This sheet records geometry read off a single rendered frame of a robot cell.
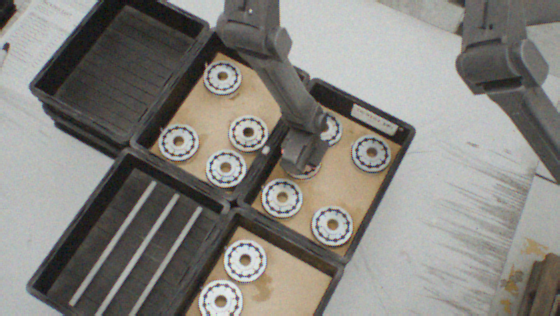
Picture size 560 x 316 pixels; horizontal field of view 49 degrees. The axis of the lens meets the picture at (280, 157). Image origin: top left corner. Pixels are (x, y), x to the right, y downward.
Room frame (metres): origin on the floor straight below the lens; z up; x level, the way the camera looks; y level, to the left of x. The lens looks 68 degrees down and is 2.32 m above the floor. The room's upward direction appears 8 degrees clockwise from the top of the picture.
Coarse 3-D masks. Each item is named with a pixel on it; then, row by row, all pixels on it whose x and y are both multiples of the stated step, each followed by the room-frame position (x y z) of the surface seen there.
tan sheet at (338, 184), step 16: (352, 128) 0.72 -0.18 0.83; (336, 160) 0.62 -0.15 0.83; (272, 176) 0.55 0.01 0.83; (320, 176) 0.57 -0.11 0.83; (336, 176) 0.58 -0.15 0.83; (352, 176) 0.58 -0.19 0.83; (368, 176) 0.59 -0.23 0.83; (384, 176) 0.59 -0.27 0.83; (304, 192) 0.52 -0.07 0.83; (320, 192) 0.53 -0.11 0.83; (336, 192) 0.53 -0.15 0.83; (352, 192) 0.54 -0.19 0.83; (368, 192) 0.54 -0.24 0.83; (256, 208) 0.46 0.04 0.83; (304, 208) 0.48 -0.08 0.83; (352, 208) 0.50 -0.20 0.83; (288, 224) 0.43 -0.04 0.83; (304, 224) 0.44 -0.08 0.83
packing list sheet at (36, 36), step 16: (48, 0) 1.08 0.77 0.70; (32, 16) 1.01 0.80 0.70; (48, 16) 1.02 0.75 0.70; (64, 16) 1.03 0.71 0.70; (80, 16) 1.03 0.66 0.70; (16, 32) 0.95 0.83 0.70; (32, 32) 0.96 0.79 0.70; (48, 32) 0.96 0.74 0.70; (64, 32) 0.97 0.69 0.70; (0, 48) 0.89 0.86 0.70; (16, 48) 0.89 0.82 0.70; (32, 48) 0.90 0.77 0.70; (48, 48) 0.91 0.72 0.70; (16, 64) 0.84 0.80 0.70; (32, 64) 0.85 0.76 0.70; (0, 80) 0.78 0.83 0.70; (16, 80) 0.79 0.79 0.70; (32, 96) 0.75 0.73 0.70
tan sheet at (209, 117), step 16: (240, 64) 0.87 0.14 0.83; (224, 80) 0.81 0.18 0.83; (256, 80) 0.82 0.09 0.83; (192, 96) 0.75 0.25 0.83; (208, 96) 0.76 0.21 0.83; (240, 96) 0.77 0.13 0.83; (256, 96) 0.78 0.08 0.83; (192, 112) 0.70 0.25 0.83; (208, 112) 0.71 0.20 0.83; (224, 112) 0.72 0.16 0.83; (240, 112) 0.72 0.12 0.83; (256, 112) 0.73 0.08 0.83; (272, 112) 0.73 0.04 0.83; (192, 128) 0.66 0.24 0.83; (208, 128) 0.66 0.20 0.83; (224, 128) 0.67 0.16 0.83; (272, 128) 0.69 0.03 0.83; (176, 144) 0.61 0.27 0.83; (208, 144) 0.62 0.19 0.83; (224, 144) 0.62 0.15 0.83; (192, 160) 0.57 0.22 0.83
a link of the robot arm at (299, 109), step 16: (272, 32) 0.53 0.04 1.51; (288, 32) 0.55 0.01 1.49; (240, 48) 0.54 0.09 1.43; (272, 48) 0.52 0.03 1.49; (288, 48) 0.54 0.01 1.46; (256, 64) 0.53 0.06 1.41; (272, 64) 0.53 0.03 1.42; (288, 64) 0.57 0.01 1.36; (272, 80) 0.54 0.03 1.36; (288, 80) 0.56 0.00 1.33; (272, 96) 0.56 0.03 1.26; (288, 96) 0.55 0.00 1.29; (304, 96) 0.58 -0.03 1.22; (288, 112) 0.56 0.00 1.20; (304, 112) 0.56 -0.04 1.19; (320, 112) 0.60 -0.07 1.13; (304, 128) 0.56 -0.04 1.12
